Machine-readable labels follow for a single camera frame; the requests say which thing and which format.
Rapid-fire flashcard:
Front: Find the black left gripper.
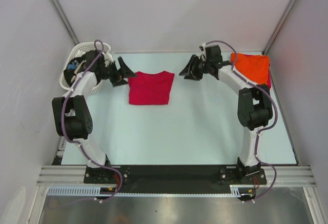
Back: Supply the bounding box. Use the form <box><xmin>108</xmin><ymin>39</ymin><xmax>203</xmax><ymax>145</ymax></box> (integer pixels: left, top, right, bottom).
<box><xmin>100</xmin><ymin>57</ymin><xmax>137</xmax><ymax>88</ymax></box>

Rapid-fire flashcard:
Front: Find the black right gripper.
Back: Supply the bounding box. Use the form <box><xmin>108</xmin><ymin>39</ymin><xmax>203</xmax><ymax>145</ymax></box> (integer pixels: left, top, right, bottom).
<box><xmin>179</xmin><ymin>55</ymin><xmax>211</xmax><ymax>82</ymax></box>

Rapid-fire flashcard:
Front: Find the red polo shirt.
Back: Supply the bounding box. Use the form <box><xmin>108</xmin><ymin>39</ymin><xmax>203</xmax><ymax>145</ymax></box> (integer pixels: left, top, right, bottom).
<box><xmin>128</xmin><ymin>71</ymin><xmax>175</xmax><ymax>106</ymax></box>

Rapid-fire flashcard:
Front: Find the orange t shirt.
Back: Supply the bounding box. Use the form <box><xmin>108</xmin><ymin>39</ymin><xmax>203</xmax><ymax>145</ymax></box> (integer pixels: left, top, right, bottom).
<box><xmin>230</xmin><ymin>52</ymin><xmax>271</xmax><ymax>85</ymax></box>

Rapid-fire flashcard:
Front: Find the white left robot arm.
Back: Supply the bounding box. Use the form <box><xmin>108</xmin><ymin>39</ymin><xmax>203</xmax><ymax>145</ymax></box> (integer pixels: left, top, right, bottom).
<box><xmin>52</xmin><ymin>50</ymin><xmax>136</xmax><ymax>183</ymax></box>

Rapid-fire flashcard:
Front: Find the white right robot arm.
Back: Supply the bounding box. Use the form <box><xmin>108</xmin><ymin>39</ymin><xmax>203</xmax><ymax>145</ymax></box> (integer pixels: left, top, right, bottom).
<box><xmin>180</xmin><ymin>40</ymin><xmax>275</xmax><ymax>184</ymax></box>

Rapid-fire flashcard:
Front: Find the white plastic laundry basket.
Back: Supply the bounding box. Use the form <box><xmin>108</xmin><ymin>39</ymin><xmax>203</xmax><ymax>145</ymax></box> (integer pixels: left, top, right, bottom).
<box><xmin>59</xmin><ymin>42</ymin><xmax>114</xmax><ymax>95</ymax></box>

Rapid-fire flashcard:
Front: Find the black printed t shirt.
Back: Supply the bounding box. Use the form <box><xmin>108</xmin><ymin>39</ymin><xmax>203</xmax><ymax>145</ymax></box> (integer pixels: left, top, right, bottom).
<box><xmin>63</xmin><ymin>50</ymin><xmax>92</xmax><ymax>86</ymax></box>

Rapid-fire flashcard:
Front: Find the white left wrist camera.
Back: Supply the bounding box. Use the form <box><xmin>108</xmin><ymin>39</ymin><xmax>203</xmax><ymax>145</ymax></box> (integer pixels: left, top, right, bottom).
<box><xmin>104</xmin><ymin>53</ymin><xmax>114</xmax><ymax>67</ymax></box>

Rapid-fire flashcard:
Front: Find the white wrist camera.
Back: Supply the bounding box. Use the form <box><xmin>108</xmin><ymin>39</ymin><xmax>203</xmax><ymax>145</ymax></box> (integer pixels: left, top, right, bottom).
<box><xmin>104</xmin><ymin>53</ymin><xmax>114</xmax><ymax>67</ymax></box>
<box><xmin>199</xmin><ymin>43</ymin><xmax>206</xmax><ymax>55</ymax></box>

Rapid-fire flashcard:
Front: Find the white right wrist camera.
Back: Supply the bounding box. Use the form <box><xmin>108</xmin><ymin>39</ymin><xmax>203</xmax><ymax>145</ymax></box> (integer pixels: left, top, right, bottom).
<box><xmin>199</xmin><ymin>43</ymin><xmax>206</xmax><ymax>55</ymax></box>

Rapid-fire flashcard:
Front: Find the grey slotted cable duct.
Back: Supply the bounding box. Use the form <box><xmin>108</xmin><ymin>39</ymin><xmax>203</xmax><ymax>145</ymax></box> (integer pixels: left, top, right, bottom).
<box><xmin>48</xmin><ymin>186</ymin><xmax>116</xmax><ymax>196</ymax></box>

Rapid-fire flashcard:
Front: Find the aluminium frame rail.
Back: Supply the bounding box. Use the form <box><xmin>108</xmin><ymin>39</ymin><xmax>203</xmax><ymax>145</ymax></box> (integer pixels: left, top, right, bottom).
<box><xmin>37</xmin><ymin>165</ymin><xmax>316</xmax><ymax>187</ymax></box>

